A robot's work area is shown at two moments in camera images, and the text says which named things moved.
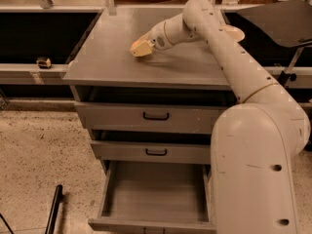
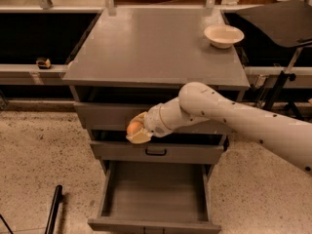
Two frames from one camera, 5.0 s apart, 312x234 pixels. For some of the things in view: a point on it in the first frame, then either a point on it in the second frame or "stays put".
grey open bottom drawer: (156, 196) stays put
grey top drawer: (148, 118) stays put
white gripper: (157, 39) -> (153, 120)
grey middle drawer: (153, 151) stays put
